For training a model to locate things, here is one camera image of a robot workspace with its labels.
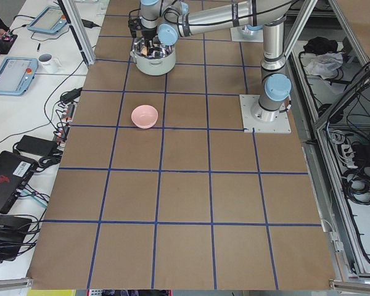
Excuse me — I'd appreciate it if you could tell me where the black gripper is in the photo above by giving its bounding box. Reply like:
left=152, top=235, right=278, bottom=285
left=141, top=28, right=157, bottom=42

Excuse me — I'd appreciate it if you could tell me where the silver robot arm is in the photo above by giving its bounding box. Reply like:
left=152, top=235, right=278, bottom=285
left=128, top=1, right=293, bottom=73

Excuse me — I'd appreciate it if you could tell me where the pale green steel pot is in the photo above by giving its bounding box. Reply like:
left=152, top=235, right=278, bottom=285
left=130, top=36, right=176, bottom=76

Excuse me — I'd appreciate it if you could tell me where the pink plastic bowl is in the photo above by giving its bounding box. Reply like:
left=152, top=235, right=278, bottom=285
left=131, top=105, right=158, bottom=129

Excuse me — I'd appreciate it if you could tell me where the far blue teach pendant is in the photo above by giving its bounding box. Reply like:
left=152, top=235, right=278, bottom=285
left=27, top=6, right=67, bottom=35

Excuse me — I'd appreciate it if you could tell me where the blue teach pendant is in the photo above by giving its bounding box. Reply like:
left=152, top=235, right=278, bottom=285
left=27, top=6, right=67, bottom=35
left=0, top=57, right=38, bottom=96

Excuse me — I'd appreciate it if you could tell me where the white mug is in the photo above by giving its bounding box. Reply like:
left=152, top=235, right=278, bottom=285
left=38, top=53, right=62, bottom=74

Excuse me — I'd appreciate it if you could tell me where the near blue teach pendant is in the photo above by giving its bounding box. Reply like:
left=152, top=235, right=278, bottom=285
left=0, top=57, right=38, bottom=96

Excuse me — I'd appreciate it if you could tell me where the black power adapter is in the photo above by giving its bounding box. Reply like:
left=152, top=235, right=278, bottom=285
left=15, top=135, right=58, bottom=157

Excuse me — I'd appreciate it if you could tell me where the black laptop computer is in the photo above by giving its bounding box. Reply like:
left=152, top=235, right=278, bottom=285
left=0, top=150, right=38, bottom=214

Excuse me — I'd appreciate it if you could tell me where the aluminium frame post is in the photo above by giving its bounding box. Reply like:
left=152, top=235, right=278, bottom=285
left=57, top=0, right=96, bottom=67

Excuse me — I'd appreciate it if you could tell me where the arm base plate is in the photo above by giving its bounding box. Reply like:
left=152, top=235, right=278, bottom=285
left=230, top=25, right=263, bottom=43
left=239, top=94, right=291, bottom=134

